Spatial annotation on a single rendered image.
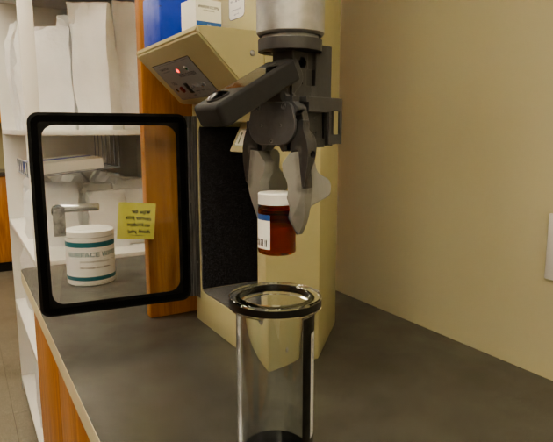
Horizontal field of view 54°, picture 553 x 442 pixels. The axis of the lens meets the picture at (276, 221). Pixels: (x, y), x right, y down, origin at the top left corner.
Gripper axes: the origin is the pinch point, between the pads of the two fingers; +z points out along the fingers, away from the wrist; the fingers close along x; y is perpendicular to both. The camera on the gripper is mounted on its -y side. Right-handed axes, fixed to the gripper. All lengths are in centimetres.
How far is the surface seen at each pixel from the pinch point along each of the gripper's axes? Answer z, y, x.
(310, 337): 13.1, 1.2, -4.3
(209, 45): -22.9, 9.8, 24.2
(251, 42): -23.8, 16.4, 22.1
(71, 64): -34, 49, 157
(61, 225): 8, 0, 59
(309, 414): 22.5, 1.2, -4.3
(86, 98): -22, 50, 148
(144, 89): -19, 20, 59
